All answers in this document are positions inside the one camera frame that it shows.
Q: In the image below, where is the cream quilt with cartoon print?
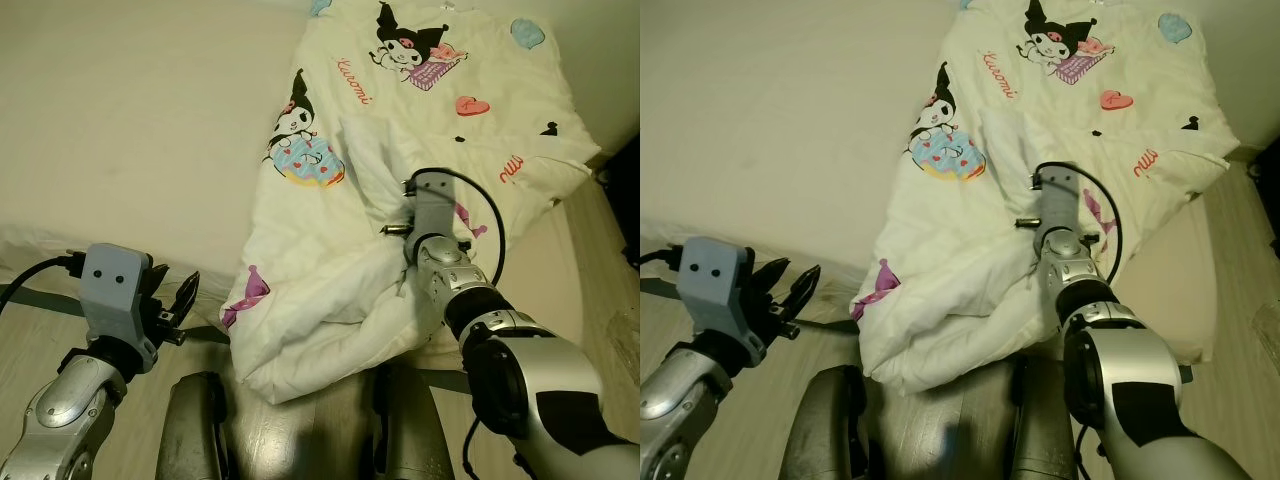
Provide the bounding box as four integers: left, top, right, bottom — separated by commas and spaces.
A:
218, 0, 603, 406
850, 0, 1233, 396

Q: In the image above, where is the grey robot leg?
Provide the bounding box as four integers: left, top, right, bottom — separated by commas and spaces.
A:
1005, 355, 1081, 480
372, 362, 456, 480
778, 365, 866, 480
155, 370, 233, 480

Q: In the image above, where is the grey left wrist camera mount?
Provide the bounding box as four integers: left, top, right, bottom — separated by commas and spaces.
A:
80, 243, 153, 346
678, 237, 753, 341

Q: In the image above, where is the mattress with beige sheet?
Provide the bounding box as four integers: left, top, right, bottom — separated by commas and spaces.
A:
0, 0, 641, 373
640, 0, 1219, 366

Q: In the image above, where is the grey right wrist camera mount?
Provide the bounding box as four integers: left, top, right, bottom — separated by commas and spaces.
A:
1035, 165, 1083, 236
405, 170, 463, 241

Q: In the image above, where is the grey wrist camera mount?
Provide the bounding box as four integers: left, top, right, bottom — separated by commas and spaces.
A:
678, 237, 753, 341
1035, 165, 1083, 236
80, 243, 153, 346
405, 170, 463, 241

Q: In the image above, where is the grey right robot leg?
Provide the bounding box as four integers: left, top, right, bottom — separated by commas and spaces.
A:
1005, 355, 1081, 480
372, 362, 456, 480

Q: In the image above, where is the dark cabinet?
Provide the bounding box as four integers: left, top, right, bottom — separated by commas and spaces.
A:
598, 133, 641, 269
1243, 135, 1280, 263

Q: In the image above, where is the grey left robot leg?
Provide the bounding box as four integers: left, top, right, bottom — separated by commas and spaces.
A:
155, 370, 233, 480
778, 365, 866, 480

